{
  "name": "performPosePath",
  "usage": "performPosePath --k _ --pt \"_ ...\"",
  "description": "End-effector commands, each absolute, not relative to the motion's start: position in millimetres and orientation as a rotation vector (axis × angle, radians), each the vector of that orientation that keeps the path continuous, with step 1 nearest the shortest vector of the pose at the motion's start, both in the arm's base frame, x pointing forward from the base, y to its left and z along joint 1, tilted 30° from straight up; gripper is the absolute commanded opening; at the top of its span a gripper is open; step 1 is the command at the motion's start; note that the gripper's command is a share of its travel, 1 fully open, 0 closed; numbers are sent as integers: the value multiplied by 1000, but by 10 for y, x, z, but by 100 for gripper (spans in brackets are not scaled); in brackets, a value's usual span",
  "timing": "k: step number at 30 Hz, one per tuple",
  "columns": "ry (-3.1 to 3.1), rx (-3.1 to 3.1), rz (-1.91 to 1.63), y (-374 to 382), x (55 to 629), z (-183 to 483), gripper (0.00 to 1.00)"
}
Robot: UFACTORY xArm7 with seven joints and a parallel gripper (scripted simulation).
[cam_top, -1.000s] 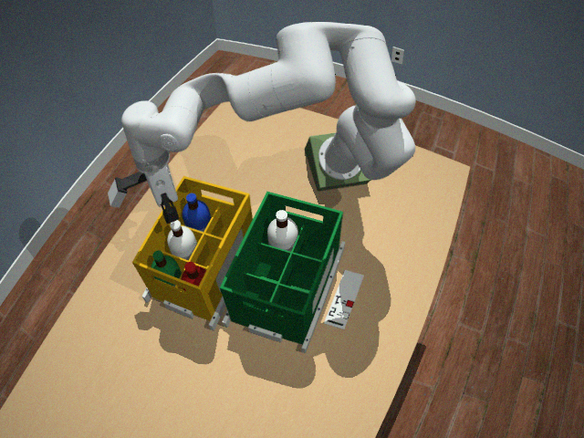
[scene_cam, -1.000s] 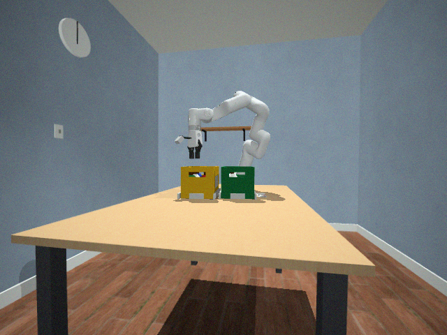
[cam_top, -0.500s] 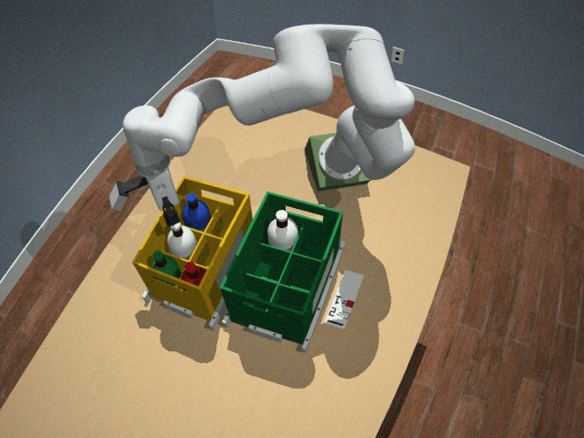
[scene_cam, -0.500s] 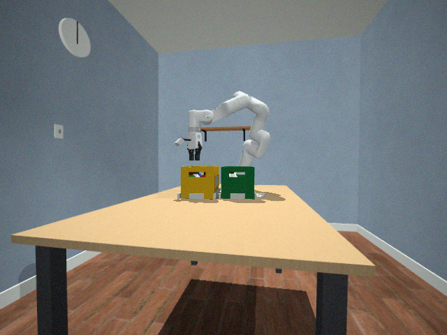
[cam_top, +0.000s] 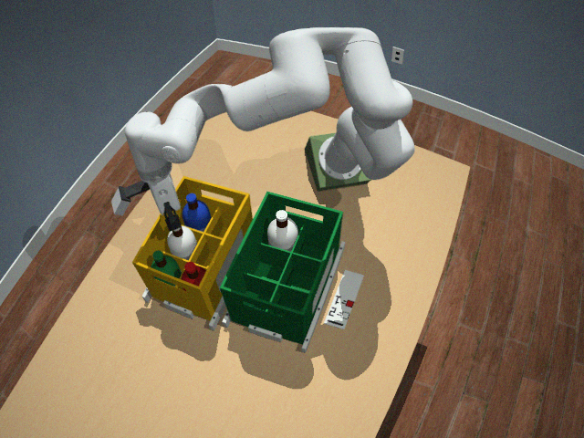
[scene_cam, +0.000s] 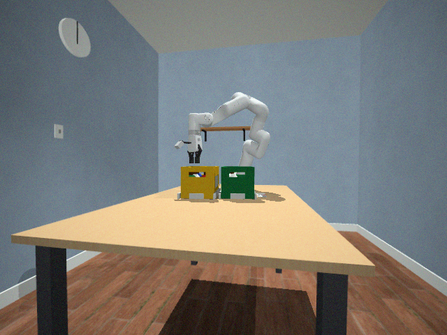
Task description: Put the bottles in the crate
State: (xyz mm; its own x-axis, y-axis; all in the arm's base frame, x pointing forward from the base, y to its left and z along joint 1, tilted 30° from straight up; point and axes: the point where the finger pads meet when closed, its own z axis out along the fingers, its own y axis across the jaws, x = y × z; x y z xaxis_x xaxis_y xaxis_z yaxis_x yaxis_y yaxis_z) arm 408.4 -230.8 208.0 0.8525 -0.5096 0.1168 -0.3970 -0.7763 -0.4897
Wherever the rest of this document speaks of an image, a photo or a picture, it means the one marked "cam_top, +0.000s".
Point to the white bottle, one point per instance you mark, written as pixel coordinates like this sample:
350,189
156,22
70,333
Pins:
182,242

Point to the yellow crate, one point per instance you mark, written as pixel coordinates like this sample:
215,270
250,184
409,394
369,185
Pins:
224,233

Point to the green plastic bottle crate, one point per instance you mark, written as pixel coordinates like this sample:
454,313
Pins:
252,277

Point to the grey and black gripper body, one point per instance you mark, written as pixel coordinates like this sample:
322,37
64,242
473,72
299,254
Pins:
161,196

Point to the blue bottle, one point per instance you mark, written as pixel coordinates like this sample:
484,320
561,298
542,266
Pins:
197,215

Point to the white paper pick list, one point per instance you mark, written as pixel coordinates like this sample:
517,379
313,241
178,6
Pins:
344,299

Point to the red bottle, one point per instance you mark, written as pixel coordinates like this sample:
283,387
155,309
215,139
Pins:
193,274

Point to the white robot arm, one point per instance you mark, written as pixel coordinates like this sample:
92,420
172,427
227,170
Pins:
298,83

